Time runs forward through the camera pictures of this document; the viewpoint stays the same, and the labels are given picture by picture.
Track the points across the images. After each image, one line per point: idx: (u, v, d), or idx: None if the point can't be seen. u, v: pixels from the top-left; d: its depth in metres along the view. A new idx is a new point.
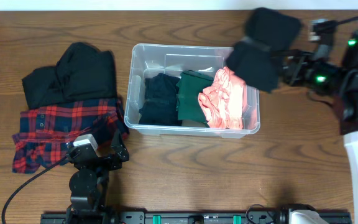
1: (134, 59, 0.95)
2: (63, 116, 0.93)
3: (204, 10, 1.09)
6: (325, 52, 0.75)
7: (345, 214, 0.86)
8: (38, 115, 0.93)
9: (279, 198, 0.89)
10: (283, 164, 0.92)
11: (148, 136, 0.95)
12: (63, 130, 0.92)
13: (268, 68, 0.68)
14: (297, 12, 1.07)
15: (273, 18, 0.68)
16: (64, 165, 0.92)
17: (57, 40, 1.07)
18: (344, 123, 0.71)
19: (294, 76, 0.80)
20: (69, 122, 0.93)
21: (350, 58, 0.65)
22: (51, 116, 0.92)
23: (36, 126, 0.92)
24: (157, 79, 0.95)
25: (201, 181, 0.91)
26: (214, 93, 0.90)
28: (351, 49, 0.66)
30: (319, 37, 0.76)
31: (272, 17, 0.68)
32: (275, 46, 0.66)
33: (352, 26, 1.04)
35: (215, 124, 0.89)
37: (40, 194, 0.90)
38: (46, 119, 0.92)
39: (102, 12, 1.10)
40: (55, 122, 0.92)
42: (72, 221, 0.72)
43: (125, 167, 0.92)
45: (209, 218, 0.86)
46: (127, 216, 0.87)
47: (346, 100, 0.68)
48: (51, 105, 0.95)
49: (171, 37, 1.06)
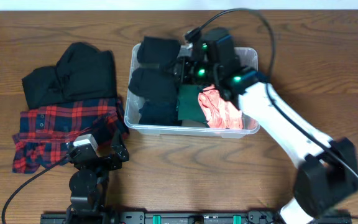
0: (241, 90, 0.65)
1: (134, 59, 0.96)
2: (62, 116, 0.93)
3: (204, 10, 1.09)
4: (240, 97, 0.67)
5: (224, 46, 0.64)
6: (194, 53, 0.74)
7: (345, 214, 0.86)
8: (38, 115, 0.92)
9: (279, 198, 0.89)
10: (283, 164, 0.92)
11: (148, 137, 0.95)
12: (63, 130, 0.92)
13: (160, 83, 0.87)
14: (297, 13, 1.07)
15: (155, 46, 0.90)
16: (64, 165, 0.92)
17: (57, 40, 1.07)
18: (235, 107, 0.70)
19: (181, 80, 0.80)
20: (69, 123, 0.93)
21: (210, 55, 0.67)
22: (51, 116, 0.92)
23: (36, 126, 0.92)
24: (137, 80, 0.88)
25: (201, 181, 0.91)
26: (214, 92, 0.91)
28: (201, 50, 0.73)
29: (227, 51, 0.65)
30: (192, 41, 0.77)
31: (153, 45, 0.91)
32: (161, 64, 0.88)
33: (350, 27, 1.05)
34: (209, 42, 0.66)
35: (215, 124, 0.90)
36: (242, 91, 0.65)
37: (40, 194, 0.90)
38: (46, 119, 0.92)
39: (102, 11, 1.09)
40: (55, 123, 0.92)
42: (72, 221, 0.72)
43: (125, 167, 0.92)
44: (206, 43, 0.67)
45: (209, 218, 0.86)
46: (127, 216, 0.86)
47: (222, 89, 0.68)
48: (51, 105, 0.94)
49: (171, 37, 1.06)
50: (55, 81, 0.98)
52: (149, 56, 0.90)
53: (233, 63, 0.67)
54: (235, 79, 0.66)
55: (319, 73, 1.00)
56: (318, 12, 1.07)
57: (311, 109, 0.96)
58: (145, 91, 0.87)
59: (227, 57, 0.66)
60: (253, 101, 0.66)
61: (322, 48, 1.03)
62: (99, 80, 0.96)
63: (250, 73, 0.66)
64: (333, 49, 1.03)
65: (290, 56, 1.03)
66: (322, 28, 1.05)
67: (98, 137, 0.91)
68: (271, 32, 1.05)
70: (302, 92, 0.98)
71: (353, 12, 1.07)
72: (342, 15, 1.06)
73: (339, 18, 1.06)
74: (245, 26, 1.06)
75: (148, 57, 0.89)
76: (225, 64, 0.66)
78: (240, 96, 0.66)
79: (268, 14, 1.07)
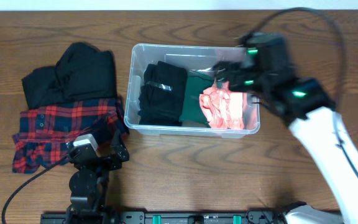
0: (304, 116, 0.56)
1: (134, 59, 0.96)
2: (62, 116, 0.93)
3: (204, 10, 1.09)
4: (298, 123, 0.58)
5: (276, 51, 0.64)
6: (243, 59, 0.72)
7: None
8: (38, 115, 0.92)
9: (279, 198, 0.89)
10: (283, 163, 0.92)
11: (148, 136, 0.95)
12: (63, 130, 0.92)
13: (169, 103, 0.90)
14: (296, 13, 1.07)
15: (166, 68, 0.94)
16: (64, 165, 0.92)
17: (57, 40, 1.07)
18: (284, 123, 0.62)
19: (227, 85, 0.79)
20: (69, 122, 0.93)
21: (258, 60, 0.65)
22: (51, 116, 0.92)
23: (36, 126, 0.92)
24: (150, 98, 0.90)
25: (201, 181, 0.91)
26: (214, 93, 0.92)
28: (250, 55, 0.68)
29: (281, 55, 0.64)
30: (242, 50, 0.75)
31: (165, 67, 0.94)
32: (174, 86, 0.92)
33: (349, 27, 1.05)
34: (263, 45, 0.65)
35: (215, 124, 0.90)
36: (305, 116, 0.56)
37: (40, 194, 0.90)
38: (46, 119, 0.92)
39: (102, 12, 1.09)
40: (55, 123, 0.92)
42: (72, 221, 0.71)
43: (125, 167, 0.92)
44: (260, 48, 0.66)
45: (209, 218, 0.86)
46: (127, 216, 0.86)
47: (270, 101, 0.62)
48: (51, 105, 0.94)
49: (171, 37, 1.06)
50: (55, 81, 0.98)
52: (160, 78, 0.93)
53: (282, 66, 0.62)
54: (298, 94, 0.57)
55: (320, 73, 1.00)
56: (317, 12, 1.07)
57: None
58: (155, 106, 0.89)
59: (279, 62, 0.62)
60: (320, 132, 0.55)
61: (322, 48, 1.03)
62: (99, 80, 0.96)
63: (311, 84, 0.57)
64: None
65: None
66: (322, 28, 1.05)
67: (98, 137, 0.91)
68: (270, 32, 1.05)
70: None
71: (353, 12, 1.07)
72: (341, 15, 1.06)
73: (339, 18, 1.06)
74: (245, 26, 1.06)
75: (160, 78, 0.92)
76: (278, 70, 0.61)
78: (299, 121, 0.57)
79: (268, 15, 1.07)
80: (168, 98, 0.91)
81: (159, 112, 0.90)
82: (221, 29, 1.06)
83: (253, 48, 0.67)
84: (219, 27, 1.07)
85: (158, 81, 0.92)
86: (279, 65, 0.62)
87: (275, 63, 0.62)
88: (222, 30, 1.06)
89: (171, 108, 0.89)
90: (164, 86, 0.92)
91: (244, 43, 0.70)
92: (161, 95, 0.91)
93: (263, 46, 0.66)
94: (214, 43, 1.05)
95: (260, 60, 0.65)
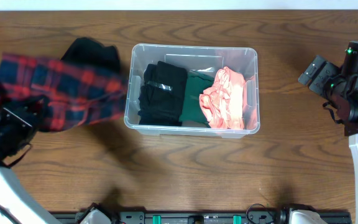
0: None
1: (134, 59, 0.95)
2: (68, 78, 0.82)
3: (204, 10, 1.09)
4: None
5: None
6: (329, 68, 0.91)
7: (345, 214, 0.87)
8: (38, 65, 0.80)
9: (279, 198, 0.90)
10: (283, 163, 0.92)
11: (148, 136, 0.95)
12: (66, 92, 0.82)
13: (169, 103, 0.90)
14: (297, 12, 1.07)
15: (166, 68, 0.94)
16: (64, 166, 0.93)
17: (57, 40, 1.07)
18: (348, 125, 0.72)
19: (315, 82, 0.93)
20: (74, 86, 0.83)
21: (352, 67, 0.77)
22: (55, 73, 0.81)
23: (32, 79, 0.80)
24: (150, 99, 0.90)
25: (201, 181, 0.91)
26: (214, 93, 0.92)
28: (350, 58, 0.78)
29: None
30: (350, 45, 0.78)
31: (166, 67, 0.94)
32: (174, 85, 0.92)
33: (350, 27, 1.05)
34: None
35: (215, 124, 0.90)
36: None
37: (40, 194, 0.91)
38: (50, 73, 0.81)
39: (102, 12, 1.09)
40: (56, 81, 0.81)
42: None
43: (123, 167, 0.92)
44: None
45: (209, 218, 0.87)
46: (127, 216, 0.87)
47: (352, 103, 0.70)
48: (55, 60, 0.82)
49: (171, 37, 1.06)
50: None
52: (160, 78, 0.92)
53: None
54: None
55: None
56: (318, 12, 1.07)
57: (311, 110, 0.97)
58: (154, 106, 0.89)
59: None
60: None
61: (322, 48, 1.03)
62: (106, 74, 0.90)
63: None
64: (333, 49, 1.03)
65: (290, 56, 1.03)
66: (323, 28, 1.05)
67: (102, 111, 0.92)
68: (270, 32, 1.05)
70: (302, 93, 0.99)
71: (353, 12, 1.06)
72: (341, 15, 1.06)
73: (339, 18, 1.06)
74: (245, 25, 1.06)
75: (160, 78, 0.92)
76: None
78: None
79: (268, 14, 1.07)
80: (166, 98, 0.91)
81: (158, 112, 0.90)
82: (221, 29, 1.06)
83: (350, 50, 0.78)
84: (220, 27, 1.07)
85: (158, 81, 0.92)
86: None
87: None
88: (222, 31, 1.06)
89: (171, 108, 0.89)
90: (164, 86, 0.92)
91: None
92: (161, 94, 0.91)
93: None
94: (214, 43, 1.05)
95: (356, 65, 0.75)
